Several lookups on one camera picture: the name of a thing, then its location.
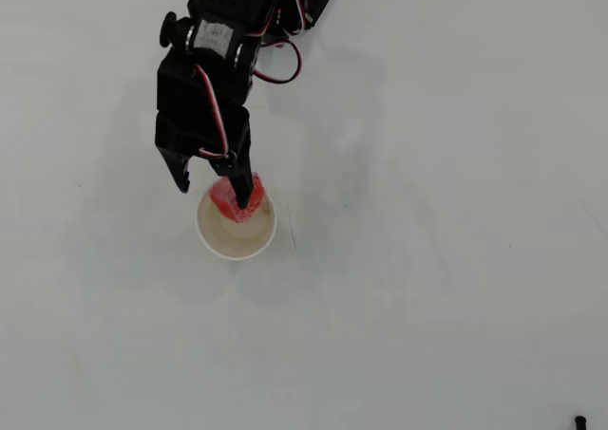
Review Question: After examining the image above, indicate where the tan paper cup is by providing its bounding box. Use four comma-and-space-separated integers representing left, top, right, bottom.
196, 182, 277, 261

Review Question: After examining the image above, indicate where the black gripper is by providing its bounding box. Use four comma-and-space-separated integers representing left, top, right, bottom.
154, 49, 261, 211

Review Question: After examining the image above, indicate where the red sugary candy cube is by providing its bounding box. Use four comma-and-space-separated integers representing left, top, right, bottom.
208, 171, 265, 225

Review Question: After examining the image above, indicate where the red white black servo cable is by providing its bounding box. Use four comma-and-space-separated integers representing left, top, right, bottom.
195, 64, 230, 160
254, 40, 304, 85
275, 0, 317, 37

